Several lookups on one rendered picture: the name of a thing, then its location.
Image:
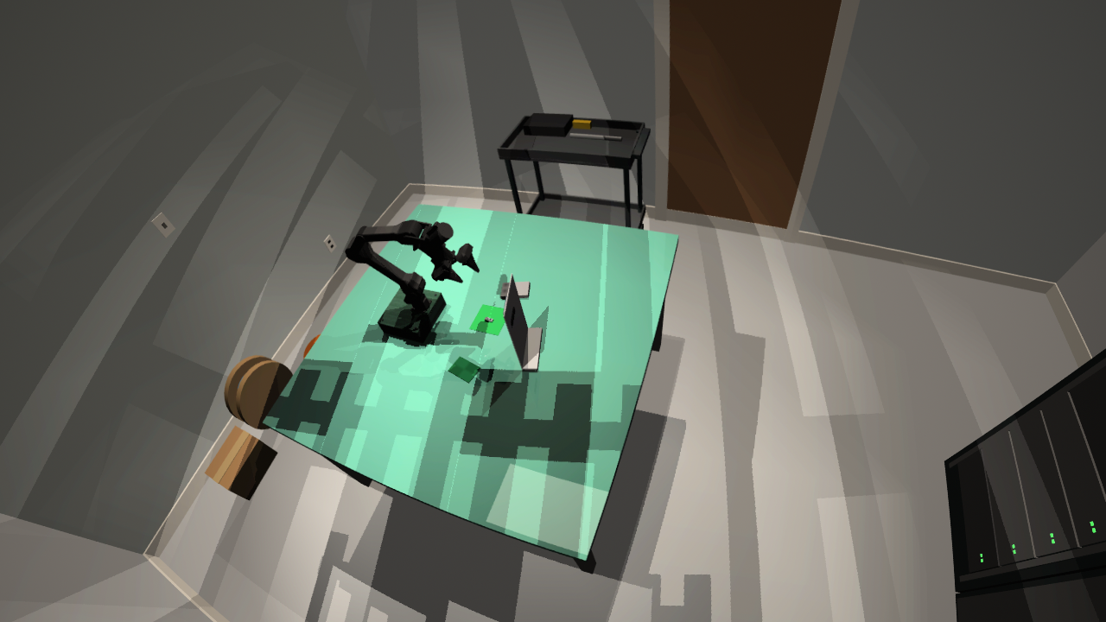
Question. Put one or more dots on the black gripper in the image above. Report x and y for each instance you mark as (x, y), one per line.
(464, 256)

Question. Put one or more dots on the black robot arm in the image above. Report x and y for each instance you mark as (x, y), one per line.
(407, 233)

